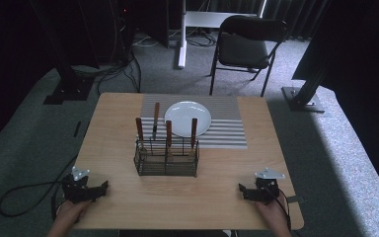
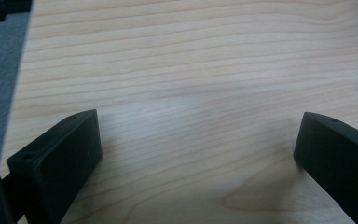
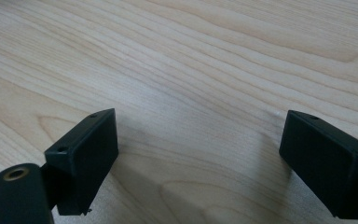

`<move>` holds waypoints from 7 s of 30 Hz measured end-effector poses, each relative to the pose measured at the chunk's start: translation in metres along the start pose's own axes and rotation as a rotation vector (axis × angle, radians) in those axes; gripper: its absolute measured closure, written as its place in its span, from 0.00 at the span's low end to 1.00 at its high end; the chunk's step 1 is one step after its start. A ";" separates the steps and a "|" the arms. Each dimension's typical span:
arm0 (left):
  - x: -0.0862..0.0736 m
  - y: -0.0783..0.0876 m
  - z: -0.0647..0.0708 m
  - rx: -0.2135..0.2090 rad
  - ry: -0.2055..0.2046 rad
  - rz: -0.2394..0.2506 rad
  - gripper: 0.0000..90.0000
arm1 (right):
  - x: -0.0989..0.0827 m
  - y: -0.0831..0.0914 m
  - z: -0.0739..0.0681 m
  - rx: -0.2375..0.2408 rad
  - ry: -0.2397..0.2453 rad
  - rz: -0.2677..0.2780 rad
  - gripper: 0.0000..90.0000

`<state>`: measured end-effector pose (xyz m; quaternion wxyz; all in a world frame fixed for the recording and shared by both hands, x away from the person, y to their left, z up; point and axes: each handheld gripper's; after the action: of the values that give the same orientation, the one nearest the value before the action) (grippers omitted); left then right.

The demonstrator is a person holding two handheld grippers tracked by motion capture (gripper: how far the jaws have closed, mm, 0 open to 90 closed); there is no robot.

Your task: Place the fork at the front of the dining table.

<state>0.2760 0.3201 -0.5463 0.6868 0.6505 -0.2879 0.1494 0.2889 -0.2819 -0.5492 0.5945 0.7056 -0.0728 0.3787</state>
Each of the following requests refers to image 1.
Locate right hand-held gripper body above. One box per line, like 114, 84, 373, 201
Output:
250, 167, 286, 205

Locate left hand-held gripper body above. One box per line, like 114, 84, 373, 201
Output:
61, 166, 97, 205

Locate person's left hand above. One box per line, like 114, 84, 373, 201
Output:
56, 198, 93, 229

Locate person's right hand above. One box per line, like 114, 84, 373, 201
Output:
254, 195, 290, 232

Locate grey striped placemat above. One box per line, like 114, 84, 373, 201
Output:
135, 94, 249, 150

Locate white round plate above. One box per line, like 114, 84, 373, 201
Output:
164, 100, 212, 138

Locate black metal stand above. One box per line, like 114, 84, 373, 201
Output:
281, 62, 330, 114
29, 0, 96, 106

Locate black folding chair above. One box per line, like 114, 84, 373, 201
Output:
208, 15, 288, 98

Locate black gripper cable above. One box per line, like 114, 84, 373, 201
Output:
274, 188, 293, 232
0, 154, 79, 219

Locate wooden handled fork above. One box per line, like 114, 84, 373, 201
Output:
134, 117, 148, 156
165, 119, 176, 162
187, 118, 199, 159

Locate black wire cutlery basket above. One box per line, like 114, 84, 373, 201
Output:
133, 137, 200, 178

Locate wooden handled knife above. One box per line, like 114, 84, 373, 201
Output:
151, 102, 161, 141

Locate black floor cables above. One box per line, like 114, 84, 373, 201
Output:
75, 19, 143, 97

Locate white desk frame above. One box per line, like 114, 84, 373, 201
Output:
177, 0, 268, 69

